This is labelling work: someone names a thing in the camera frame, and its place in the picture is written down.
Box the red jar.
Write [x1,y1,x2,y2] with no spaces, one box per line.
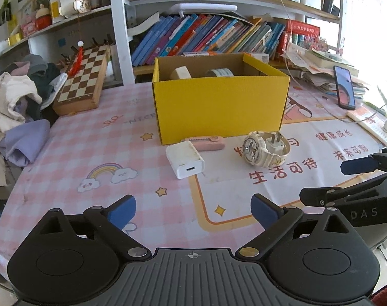
[35,6,53,31]

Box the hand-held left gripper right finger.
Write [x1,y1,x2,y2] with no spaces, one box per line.
[234,194,361,259]

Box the black picture frame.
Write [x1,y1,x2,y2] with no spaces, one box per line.
[0,5,12,32]

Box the white lamp bar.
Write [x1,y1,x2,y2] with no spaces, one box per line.
[170,3,238,13]

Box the dark clothes pile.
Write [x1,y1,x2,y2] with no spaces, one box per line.
[8,54,68,122]

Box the small white power plug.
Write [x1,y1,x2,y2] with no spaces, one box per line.
[264,132,284,154]

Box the white charger block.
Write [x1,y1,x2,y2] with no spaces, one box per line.
[165,140,206,180]

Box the wooden chessboard box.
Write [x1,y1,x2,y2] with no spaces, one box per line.
[52,45,111,117]

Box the stack of papers and books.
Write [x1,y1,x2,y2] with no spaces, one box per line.
[284,43,369,99]

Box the white wall shelf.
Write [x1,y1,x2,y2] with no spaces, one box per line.
[0,5,113,67]

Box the thin white cable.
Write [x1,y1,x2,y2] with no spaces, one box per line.
[359,87,387,122]

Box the white metal bookshelf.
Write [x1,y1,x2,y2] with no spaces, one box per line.
[108,0,344,85]

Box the pink dried flower bunch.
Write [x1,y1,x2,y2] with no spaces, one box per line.
[303,36,328,52]

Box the white charging cable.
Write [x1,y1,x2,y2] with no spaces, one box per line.
[265,0,350,122]

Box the pile of clothes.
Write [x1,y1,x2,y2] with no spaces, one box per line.
[0,72,42,187]

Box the yellow cardboard box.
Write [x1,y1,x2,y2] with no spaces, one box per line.
[152,53,291,145]

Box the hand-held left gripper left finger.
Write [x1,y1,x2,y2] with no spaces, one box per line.
[28,194,151,260]

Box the clear packing tape roll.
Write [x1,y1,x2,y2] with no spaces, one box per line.
[206,68,235,78]

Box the open booklet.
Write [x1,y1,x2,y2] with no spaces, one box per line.
[346,106,387,149]

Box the beige tape roll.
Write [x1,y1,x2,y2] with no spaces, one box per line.
[170,66,193,80]

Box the cream wristwatch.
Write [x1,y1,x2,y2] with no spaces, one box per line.
[243,131,291,167]

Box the pink checkered printed tablecloth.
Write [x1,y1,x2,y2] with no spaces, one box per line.
[0,81,387,262]

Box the thick red book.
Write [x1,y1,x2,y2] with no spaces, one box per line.
[278,19,321,56]

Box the lilac garment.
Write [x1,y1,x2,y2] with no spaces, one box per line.
[0,119,52,168]

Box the small pink box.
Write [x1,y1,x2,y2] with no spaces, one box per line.
[21,16,38,37]

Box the red tassel ornament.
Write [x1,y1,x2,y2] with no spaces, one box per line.
[67,40,85,77]

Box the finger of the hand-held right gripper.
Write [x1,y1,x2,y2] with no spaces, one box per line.
[340,147,387,176]
[299,170,387,208]

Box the upright black smartphone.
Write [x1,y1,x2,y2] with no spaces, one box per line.
[333,65,356,110]

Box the row of leaning books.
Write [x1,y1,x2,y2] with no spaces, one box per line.
[131,13,288,66]

